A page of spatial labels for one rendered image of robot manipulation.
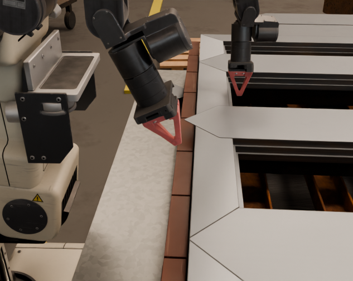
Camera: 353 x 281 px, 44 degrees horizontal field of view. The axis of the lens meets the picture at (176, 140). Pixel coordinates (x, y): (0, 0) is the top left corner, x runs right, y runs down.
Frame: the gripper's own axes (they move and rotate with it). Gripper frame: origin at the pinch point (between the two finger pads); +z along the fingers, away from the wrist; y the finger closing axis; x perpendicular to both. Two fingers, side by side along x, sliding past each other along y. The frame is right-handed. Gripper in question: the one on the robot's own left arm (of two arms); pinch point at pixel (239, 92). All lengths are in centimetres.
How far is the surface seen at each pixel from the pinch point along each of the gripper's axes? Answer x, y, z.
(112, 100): 80, 197, 38
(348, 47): -45, 51, -10
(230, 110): 3.0, -10.6, 2.9
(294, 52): -24, 50, -8
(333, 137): -21.1, -23.4, 6.7
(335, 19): -51, 93, -21
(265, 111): -6.3, -10.5, 3.2
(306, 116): -16.7, -13.0, 4.0
